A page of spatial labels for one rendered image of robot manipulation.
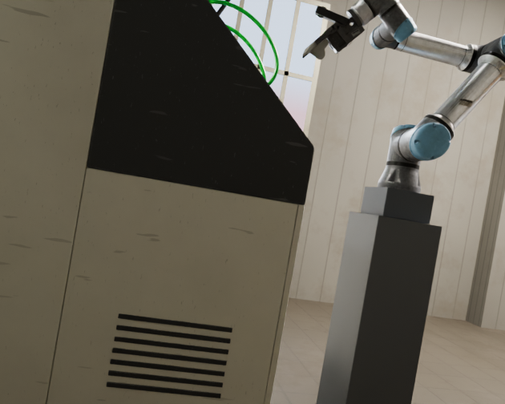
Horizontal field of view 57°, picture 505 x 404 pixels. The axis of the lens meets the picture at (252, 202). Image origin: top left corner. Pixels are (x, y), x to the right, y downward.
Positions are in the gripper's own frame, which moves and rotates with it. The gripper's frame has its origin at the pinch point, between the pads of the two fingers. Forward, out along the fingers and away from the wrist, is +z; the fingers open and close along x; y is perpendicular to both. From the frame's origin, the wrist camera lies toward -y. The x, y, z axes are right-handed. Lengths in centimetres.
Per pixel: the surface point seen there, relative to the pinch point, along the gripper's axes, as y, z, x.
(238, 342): 51, 63, -52
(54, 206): -7, 75, -56
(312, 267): 132, 87, 218
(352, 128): 61, -12, 249
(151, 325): 33, 76, -56
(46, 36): -40, 50, -49
